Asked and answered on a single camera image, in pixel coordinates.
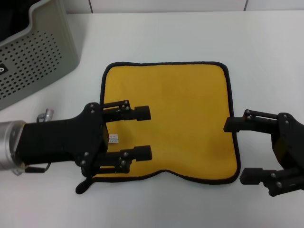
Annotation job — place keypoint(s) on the yellow and green towel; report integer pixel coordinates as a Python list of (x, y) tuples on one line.
[(178, 107)]

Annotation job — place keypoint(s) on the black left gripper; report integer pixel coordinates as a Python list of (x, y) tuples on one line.
[(64, 142)]

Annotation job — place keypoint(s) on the grey perforated storage box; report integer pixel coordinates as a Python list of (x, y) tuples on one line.
[(35, 59)]

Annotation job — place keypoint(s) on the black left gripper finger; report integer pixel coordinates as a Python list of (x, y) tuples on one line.
[(142, 113), (143, 153)]

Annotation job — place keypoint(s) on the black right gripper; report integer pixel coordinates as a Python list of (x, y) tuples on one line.
[(292, 147)]

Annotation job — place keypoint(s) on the silver angled connector plug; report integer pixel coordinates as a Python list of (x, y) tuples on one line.
[(47, 114)]

